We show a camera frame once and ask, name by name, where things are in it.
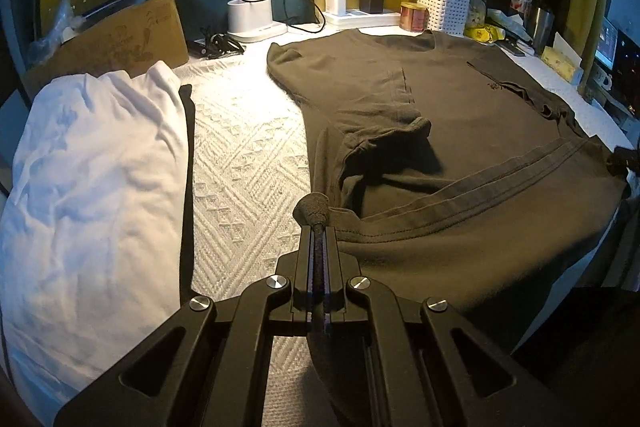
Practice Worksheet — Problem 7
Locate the computer monitor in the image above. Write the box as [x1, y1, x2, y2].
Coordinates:
[595, 17, 620, 70]

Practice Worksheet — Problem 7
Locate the black cable bundle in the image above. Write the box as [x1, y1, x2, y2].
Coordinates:
[192, 27, 246, 58]

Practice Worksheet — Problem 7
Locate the brown t-shirt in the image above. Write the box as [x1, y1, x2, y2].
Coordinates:
[267, 29, 633, 427]

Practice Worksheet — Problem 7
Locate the white garment with black trim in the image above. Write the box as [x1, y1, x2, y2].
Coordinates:
[0, 61, 196, 413]

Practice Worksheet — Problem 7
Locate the white plastic bag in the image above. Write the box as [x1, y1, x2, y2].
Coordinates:
[487, 8, 526, 40]

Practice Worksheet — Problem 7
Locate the cardboard box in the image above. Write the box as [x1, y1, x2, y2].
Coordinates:
[22, 0, 190, 100]

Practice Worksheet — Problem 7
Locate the yellow snack packet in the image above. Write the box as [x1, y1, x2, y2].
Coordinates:
[465, 23, 506, 44]

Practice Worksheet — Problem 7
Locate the steel thermos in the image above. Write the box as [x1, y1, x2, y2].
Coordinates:
[530, 0, 556, 55]

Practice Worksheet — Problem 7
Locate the glass jar with white lid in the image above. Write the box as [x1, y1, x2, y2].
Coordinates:
[452, 0, 487, 28]

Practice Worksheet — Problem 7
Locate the red can with gold lid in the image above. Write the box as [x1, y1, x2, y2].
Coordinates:
[400, 2, 429, 32]

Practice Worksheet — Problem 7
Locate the yellow tissue box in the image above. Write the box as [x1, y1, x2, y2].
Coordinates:
[542, 32, 586, 82]

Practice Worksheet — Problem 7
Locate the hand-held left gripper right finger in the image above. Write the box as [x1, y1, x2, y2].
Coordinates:
[324, 227, 571, 427]

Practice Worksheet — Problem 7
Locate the white power strip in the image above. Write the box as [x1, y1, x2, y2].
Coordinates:
[322, 7, 403, 30]

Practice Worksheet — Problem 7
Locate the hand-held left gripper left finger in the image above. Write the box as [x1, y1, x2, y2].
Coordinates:
[52, 227, 321, 427]

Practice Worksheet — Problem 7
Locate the dark computer screen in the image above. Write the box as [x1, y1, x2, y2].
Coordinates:
[612, 29, 640, 82]

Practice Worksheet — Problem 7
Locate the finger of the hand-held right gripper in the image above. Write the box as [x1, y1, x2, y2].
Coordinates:
[606, 146, 640, 175]

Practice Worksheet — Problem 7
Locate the white perforated basket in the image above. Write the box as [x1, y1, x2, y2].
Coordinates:
[416, 0, 472, 36]

